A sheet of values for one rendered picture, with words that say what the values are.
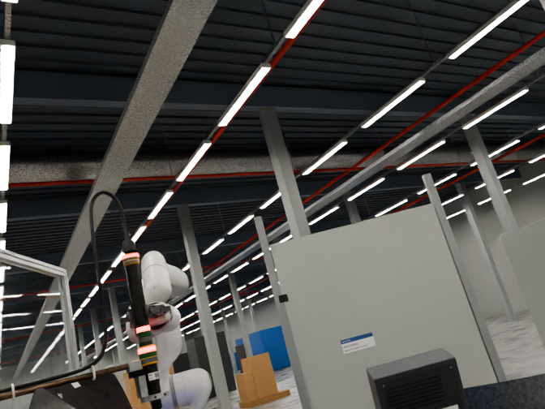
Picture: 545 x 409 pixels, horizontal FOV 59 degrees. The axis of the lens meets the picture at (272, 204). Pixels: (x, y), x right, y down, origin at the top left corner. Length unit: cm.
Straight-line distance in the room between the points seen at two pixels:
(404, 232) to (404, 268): 23
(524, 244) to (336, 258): 465
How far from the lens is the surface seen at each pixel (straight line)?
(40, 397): 105
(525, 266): 748
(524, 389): 276
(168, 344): 192
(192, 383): 191
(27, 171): 980
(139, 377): 127
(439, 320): 319
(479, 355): 326
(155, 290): 163
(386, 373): 159
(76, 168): 989
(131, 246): 132
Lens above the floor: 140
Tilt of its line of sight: 16 degrees up
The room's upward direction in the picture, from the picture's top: 15 degrees counter-clockwise
